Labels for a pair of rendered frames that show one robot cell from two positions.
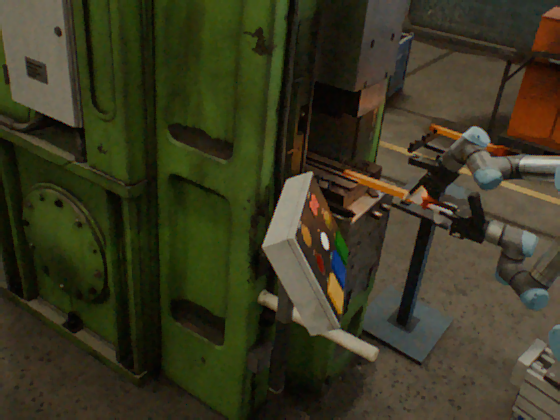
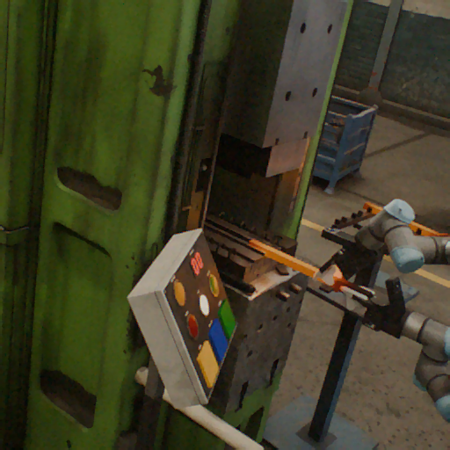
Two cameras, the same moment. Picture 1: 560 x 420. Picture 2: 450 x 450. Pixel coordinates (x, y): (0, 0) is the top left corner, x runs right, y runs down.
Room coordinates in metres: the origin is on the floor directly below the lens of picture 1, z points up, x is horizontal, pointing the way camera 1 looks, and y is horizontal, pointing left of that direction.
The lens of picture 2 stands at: (-0.12, -0.16, 1.85)
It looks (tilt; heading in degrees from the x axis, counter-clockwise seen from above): 24 degrees down; 6
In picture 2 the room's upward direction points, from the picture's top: 11 degrees clockwise
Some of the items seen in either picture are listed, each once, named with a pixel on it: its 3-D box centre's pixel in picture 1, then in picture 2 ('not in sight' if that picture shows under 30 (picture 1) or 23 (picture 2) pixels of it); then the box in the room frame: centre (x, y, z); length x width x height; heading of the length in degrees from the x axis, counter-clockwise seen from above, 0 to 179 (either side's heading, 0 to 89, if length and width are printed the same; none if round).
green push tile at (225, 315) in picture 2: (340, 248); (225, 319); (1.23, -0.05, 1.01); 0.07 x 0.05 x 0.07; 179
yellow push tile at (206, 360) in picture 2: (334, 293); (206, 364); (1.03, -0.05, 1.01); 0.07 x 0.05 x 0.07; 179
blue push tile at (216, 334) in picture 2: (337, 269); (216, 340); (1.13, -0.05, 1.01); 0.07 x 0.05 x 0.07; 179
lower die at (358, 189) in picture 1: (308, 172); (210, 239); (1.77, 0.09, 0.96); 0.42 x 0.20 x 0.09; 64
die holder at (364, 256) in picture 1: (306, 224); (205, 301); (1.82, 0.08, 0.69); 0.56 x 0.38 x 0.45; 64
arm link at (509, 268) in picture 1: (511, 269); (431, 372); (1.43, -0.62, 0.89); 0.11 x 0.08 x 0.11; 16
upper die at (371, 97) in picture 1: (319, 81); (230, 135); (1.77, 0.09, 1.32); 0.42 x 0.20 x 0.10; 64
